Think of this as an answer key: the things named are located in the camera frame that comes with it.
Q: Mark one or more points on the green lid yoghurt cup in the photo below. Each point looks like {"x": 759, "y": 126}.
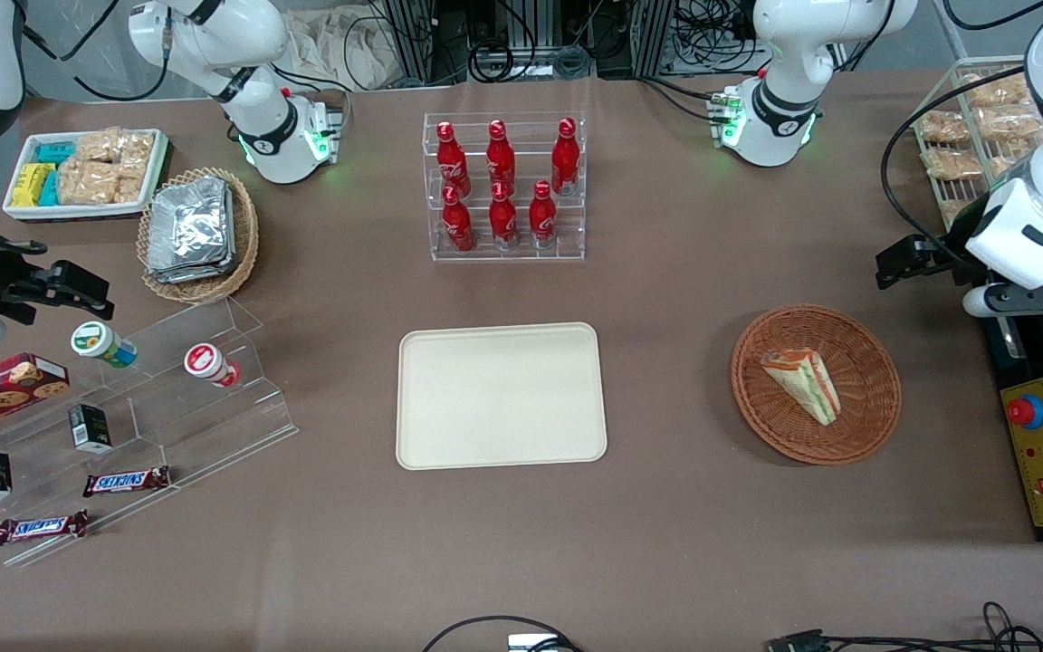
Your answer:
{"x": 96, "y": 341}

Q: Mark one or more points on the white snack tray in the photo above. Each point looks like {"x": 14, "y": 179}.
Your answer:
{"x": 19, "y": 156}

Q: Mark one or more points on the beige cloth bag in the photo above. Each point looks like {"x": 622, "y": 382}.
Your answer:
{"x": 340, "y": 50}

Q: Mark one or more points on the wrapped bread pack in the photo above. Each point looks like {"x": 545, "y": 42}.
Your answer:
{"x": 954, "y": 211}
{"x": 1009, "y": 122}
{"x": 1012, "y": 156}
{"x": 952, "y": 163}
{"x": 997, "y": 91}
{"x": 942, "y": 127}

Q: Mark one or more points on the rice cracker pack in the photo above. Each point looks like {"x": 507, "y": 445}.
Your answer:
{"x": 136, "y": 152}
{"x": 96, "y": 147}
{"x": 87, "y": 183}
{"x": 129, "y": 188}

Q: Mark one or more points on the clear acrylic stepped shelf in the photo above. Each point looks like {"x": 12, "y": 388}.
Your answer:
{"x": 205, "y": 426}

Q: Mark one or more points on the small black box with barcode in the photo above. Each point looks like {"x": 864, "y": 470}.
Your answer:
{"x": 90, "y": 428}

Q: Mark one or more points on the red lid yoghurt cup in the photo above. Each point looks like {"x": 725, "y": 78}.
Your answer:
{"x": 205, "y": 362}

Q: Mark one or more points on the aluminium frame post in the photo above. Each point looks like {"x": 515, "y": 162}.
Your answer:
{"x": 653, "y": 36}
{"x": 413, "y": 36}

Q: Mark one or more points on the light wicker basket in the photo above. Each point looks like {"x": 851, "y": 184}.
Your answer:
{"x": 245, "y": 244}

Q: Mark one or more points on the brown wicker basket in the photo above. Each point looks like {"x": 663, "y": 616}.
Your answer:
{"x": 865, "y": 398}

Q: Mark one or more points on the beige plastic tray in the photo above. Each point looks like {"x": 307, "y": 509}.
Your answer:
{"x": 501, "y": 396}

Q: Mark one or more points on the triangle sandwich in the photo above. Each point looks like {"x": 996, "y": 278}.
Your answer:
{"x": 802, "y": 385}

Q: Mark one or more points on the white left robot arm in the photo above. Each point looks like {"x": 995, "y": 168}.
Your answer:
{"x": 784, "y": 54}

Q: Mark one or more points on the clear acrylic bottle rack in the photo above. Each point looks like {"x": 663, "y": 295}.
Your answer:
{"x": 567, "y": 226}

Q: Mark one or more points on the yellow snack pack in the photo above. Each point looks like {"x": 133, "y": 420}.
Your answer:
{"x": 31, "y": 184}

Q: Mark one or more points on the small white device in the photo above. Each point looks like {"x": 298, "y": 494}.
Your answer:
{"x": 531, "y": 644}

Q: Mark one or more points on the silver foil pack stack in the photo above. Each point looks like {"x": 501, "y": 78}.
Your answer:
{"x": 188, "y": 231}

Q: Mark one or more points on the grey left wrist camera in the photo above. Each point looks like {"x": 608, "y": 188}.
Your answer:
{"x": 992, "y": 300}

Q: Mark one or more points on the Snickers bar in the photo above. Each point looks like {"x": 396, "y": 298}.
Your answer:
{"x": 40, "y": 528}
{"x": 126, "y": 481}

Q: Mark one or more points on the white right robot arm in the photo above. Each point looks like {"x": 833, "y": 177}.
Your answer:
{"x": 241, "y": 45}

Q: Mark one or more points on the teal snack pack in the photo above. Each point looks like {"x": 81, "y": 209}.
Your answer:
{"x": 55, "y": 152}
{"x": 50, "y": 190}

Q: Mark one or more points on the red cola bottle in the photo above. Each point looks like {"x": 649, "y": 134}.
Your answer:
{"x": 452, "y": 163}
{"x": 542, "y": 217}
{"x": 501, "y": 158}
{"x": 565, "y": 156}
{"x": 459, "y": 225}
{"x": 503, "y": 220}

